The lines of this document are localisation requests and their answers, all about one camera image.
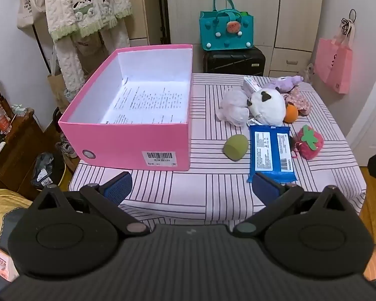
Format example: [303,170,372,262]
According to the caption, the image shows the orange foam ball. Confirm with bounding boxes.
[283,104,299,123]

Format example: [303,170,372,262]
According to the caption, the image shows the white wardrobe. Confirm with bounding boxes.
[166,0,325,79]

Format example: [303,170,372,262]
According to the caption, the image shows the beige canvas tote bag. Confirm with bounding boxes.
[17,0,47,32]

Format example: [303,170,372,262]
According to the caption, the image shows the white mesh bath pouf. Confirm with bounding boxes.
[216,89,249,126]

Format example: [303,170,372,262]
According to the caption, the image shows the kraft paper bag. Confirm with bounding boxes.
[47,47,71,113]

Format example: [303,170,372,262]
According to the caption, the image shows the striped tablecloth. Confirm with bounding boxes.
[69,73,367,223]

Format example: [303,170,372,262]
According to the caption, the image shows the teal felt tote bag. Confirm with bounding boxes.
[200,0,255,51]

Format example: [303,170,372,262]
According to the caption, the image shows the printed paper sheet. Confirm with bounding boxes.
[102,77,189,124]

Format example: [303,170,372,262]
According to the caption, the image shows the orange label drink bottle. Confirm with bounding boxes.
[0,103,13,135]

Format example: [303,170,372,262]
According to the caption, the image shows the green makeup sponge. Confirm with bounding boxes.
[223,134,249,163]

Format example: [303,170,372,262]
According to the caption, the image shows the red strawberry plush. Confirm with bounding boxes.
[290,125,325,160]

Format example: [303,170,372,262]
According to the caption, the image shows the pink shopping bag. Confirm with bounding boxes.
[313,22,354,95]

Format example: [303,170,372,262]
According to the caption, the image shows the white door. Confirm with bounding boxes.
[345,47,376,167]

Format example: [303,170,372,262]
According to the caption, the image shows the pink cardboard box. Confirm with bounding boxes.
[58,44,194,171]

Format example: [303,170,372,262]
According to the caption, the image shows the wooden nightstand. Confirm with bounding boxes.
[0,110,44,193]

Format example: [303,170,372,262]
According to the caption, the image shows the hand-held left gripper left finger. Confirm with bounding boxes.
[28,172,150,236]

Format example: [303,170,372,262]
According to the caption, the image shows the white panda plush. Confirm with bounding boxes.
[246,88,287,127]

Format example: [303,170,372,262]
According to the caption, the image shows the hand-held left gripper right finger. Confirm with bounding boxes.
[233,172,351,237]

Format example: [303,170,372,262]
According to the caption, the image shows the blue wet wipes pack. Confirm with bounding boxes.
[247,125,298,184]

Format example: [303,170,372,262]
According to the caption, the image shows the purple plush toy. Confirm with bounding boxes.
[266,75,304,94]

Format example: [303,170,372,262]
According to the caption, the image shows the round basket with dark packet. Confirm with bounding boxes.
[31,151,67,192]

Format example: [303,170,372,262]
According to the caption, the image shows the grey sneakers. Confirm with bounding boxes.
[56,140,79,159]

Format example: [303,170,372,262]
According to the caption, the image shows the pink floral scrunchie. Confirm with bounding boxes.
[282,86,311,116]

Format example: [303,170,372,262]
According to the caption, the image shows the printed yellow bedding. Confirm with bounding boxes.
[0,188,33,251]

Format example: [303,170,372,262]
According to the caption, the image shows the beige cabinet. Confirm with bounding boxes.
[122,0,167,48]

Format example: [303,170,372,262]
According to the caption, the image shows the black garment rack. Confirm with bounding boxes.
[19,0,170,72]

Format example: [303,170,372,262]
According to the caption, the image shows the pink printed packet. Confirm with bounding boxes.
[0,244,20,283]

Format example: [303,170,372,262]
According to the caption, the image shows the black suitcase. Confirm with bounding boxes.
[203,46,266,76]

